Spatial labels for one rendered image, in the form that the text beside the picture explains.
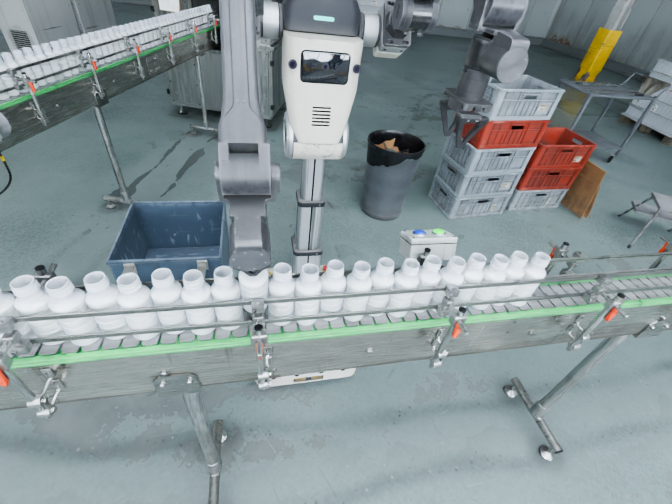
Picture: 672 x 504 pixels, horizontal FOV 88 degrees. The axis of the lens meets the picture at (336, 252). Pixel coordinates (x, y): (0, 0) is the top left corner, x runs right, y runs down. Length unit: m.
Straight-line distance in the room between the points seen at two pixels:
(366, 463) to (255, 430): 0.52
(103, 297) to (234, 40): 0.53
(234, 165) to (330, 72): 0.71
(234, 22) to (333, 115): 0.68
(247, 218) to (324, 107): 0.74
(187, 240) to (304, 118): 0.66
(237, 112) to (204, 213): 0.91
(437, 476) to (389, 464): 0.21
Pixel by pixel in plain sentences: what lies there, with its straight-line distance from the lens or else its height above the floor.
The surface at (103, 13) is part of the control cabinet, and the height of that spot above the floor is 0.55.
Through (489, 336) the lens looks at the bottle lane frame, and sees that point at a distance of 1.11.
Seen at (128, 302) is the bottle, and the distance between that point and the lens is 0.79.
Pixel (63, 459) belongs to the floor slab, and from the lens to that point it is 1.99.
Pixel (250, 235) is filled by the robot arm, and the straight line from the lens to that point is 0.48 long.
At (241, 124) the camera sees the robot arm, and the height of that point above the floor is 1.50.
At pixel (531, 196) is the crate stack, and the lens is 3.80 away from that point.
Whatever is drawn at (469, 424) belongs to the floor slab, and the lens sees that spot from 2.02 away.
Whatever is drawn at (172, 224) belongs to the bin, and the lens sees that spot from 1.43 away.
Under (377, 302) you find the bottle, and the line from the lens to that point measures 0.85.
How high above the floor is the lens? 1.68
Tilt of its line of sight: 41 degrees down
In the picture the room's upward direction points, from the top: 8 degrees clockwise
